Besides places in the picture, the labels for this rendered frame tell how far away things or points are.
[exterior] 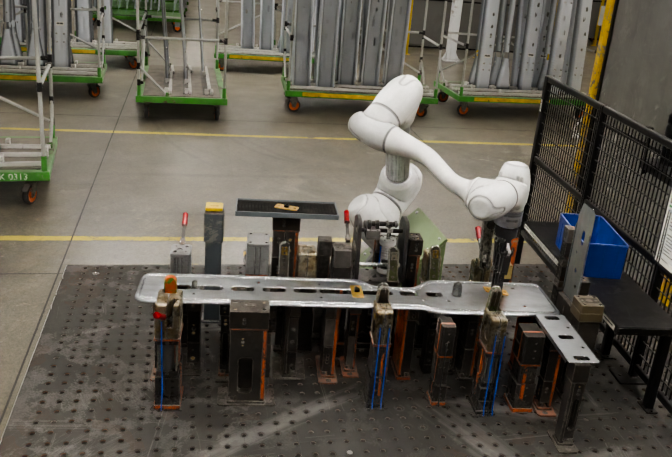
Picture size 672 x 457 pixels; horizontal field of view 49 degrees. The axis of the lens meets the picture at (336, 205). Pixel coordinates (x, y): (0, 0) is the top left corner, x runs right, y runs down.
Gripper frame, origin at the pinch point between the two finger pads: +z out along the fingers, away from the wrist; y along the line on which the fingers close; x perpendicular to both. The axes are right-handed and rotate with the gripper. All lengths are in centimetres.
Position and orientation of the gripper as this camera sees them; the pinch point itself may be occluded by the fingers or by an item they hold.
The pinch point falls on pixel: (497, 280)
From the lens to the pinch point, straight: 257.5
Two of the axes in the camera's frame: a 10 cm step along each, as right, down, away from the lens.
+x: 9.9, 0.4, 1.1
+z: -0.7, 9.4, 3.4
